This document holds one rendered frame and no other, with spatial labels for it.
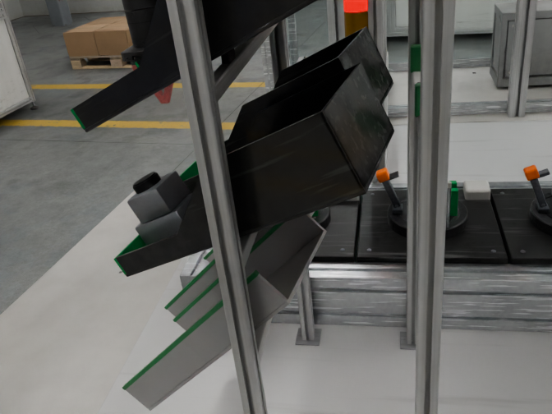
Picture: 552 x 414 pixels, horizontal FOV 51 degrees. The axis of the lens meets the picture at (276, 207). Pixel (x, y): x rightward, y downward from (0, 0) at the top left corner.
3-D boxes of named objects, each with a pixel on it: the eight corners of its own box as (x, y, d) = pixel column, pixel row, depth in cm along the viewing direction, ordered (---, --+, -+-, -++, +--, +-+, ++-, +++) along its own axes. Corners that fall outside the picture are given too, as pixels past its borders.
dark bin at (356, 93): (126, 278, 59) (84, 219, 57) (185, 214, 70) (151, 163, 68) (366, 194, 45) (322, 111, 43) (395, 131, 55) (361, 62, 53)
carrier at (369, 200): (356, 266, 97) (354, 201, 91) (363, 198, 118) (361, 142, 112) (508, 269, 92) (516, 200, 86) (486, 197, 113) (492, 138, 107)
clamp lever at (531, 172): (538, 209, 98) (524, 172, 95) (535, 204, 100) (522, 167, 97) (560, 202, 97) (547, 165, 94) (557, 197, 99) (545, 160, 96)
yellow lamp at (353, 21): (344, 41, 107) (342, 14, 105) (346, 34, 111) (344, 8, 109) (371, 39, 106) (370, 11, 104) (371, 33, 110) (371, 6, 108)
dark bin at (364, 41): (173, 206, 72) (140, 156, 70) (217, 162, 83) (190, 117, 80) (371, 123, 58) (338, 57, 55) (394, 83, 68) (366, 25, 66)
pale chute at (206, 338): (149, 411, 69) (121, 388, 69) (198, 338, 80) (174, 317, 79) (289, 304, 53) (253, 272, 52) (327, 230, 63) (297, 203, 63)
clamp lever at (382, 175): (392, 210, 103) (375, 175, 100) (392, 204, 105) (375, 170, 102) (411, 204, 102) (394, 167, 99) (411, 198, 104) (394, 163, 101)
